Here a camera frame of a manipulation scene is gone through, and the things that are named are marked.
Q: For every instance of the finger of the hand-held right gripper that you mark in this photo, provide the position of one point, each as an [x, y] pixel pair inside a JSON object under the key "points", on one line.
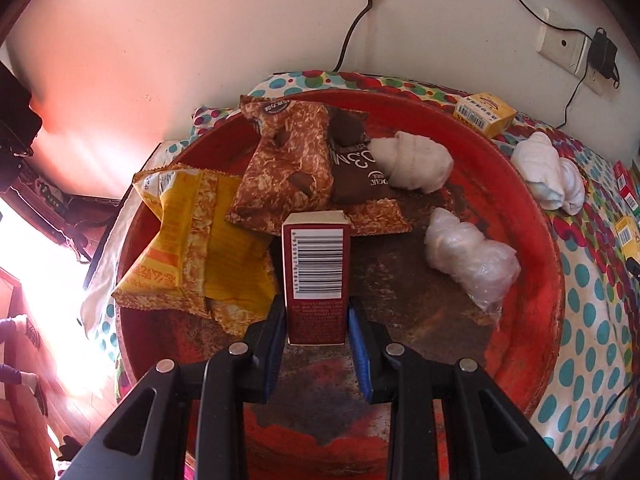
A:
{"points": [[634, 267]]}

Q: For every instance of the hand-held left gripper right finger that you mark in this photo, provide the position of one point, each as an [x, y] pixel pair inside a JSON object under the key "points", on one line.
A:
{"points": [[360, 355]]}

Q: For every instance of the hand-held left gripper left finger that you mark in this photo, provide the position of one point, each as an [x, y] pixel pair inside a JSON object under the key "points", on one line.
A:
{"points": [[270, 375]]}

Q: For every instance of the yellow medicine box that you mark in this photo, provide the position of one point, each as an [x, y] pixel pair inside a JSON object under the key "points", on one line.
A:
{"points": [[627, 232], [492, 110]]}

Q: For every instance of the round red tray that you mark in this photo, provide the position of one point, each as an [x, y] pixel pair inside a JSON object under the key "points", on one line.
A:
{"points": [[400, 300]]}

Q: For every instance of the dark red box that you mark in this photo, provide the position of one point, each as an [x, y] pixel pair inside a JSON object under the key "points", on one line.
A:
{"points": [[315, 260]]}

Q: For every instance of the clear plastic bag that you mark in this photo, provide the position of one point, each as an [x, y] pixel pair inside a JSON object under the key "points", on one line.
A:
{"points": [[465, 250]]}

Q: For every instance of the large white sock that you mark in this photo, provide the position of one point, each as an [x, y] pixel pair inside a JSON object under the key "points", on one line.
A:
{"points": [[535, 152]]}

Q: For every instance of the yellow snack bag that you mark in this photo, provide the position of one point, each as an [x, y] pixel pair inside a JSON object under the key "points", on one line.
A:
{"points": [[200, 240]]}

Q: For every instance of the dark brown snack bag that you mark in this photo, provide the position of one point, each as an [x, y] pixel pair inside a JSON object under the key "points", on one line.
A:
{"points": [[350, 170]]}

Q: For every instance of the terry white sock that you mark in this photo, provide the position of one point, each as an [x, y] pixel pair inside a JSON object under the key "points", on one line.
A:
{"points": [[415, 162]]}

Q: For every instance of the brown oat-print snack bag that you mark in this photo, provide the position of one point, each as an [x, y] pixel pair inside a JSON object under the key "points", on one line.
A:
{"points": [[285, 160]]}

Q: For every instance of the polka dot cloth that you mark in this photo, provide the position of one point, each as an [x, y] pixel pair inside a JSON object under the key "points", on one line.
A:
{"points": [[595, 300]]}

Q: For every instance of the red and green box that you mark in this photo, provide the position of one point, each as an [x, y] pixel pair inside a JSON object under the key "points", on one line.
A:
{"points": [[627, 187]]}

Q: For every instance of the black power adapter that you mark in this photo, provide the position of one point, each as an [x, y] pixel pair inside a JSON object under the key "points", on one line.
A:
{"points": [[602, 52]]}

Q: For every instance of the dark carved wooden furniture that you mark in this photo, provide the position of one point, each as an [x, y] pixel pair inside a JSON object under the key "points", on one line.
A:
{"points": [[50, 195]]}

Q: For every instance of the white wall power outlet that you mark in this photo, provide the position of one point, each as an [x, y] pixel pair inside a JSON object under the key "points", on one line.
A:
{"points": [[597, 82]]}

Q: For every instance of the white wall antenna socket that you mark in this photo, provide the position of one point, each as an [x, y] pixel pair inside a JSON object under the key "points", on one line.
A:
{"points": [[562, 45]]}

